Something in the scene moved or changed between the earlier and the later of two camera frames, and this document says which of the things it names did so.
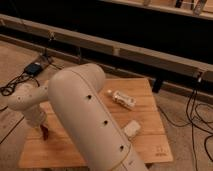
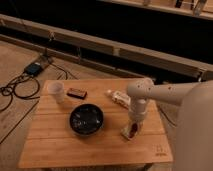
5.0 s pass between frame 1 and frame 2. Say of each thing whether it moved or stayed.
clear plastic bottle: stayed
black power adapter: stayed
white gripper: moved
